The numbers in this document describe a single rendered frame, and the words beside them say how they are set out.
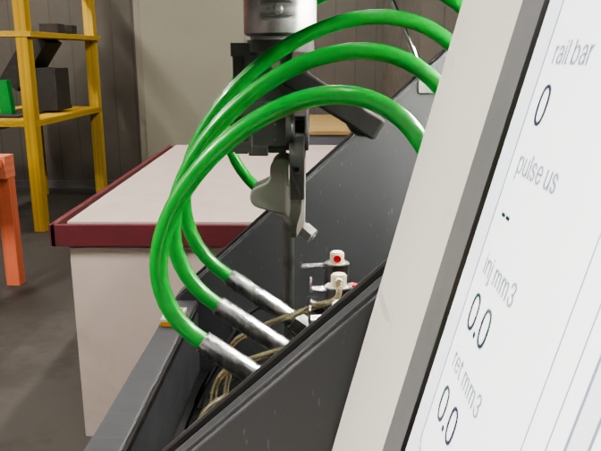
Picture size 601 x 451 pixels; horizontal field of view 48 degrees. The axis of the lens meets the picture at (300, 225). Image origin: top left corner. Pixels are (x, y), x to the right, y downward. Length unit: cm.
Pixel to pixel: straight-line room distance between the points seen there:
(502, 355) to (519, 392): 2
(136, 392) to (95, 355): 148
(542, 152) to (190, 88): 678
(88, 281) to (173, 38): 493
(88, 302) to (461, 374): 209
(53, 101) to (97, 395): 408
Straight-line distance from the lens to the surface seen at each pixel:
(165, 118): 702
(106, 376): 235
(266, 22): 70
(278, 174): 72
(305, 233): 86
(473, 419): 19
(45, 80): 617
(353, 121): 71
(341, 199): 107
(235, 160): 89
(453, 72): 35
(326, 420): 44
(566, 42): 20
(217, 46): 690
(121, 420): 80
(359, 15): 65
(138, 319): 224
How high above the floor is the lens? 134
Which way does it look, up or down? 14 degrees down
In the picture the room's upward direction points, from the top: straight up
